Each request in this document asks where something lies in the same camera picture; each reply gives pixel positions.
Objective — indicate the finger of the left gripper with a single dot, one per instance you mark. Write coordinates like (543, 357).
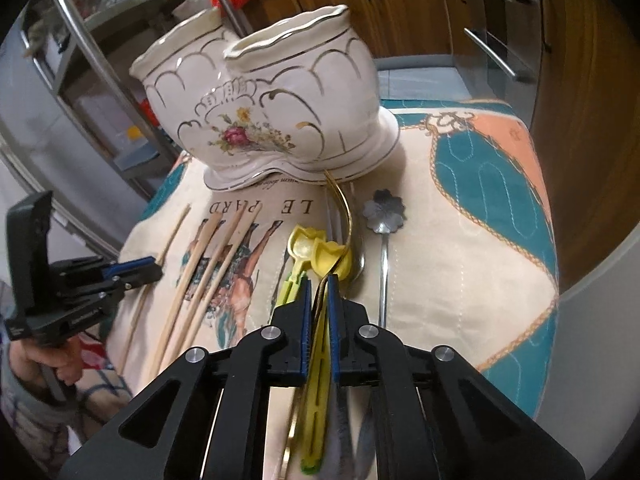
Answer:
(140, 277)
(123, 268)

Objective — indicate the plaid sleeve left forearm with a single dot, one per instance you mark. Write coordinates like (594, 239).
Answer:
(42, 419)

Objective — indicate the person's left hand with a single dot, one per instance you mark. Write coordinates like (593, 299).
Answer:
(26, 357)

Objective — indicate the wooden kitchen cabinets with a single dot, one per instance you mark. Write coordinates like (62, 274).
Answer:
(586, 119)

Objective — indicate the steel flower-head spoon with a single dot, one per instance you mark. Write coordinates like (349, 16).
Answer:
(385, 215)

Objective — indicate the silver steel fork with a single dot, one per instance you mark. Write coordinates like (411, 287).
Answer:
(356, 254)

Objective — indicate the steel storage shelf rack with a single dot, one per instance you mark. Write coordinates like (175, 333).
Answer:
(88, 47)

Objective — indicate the built-in oven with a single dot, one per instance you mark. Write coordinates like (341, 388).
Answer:
(498, 51)

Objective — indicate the wooden chopstick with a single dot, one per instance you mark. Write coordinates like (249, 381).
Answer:
(214, 274)
(174, 335)
(154, 275)
(204, 236)

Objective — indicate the yellow plastic spoon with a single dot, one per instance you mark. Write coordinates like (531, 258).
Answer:
(300, 250)
(328, 258)

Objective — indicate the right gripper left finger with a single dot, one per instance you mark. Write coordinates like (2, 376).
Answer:
(241, 379)

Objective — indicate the gold metal fork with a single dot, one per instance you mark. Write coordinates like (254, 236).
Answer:
(291, 451)

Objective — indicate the white floral ceramic utensil holder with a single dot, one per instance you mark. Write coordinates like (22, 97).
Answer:
(299, 97)

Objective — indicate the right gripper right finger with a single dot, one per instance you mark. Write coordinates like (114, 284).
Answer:
(363, 354)

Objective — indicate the printed horse tablecloth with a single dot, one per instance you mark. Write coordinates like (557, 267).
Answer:
(474, 265)

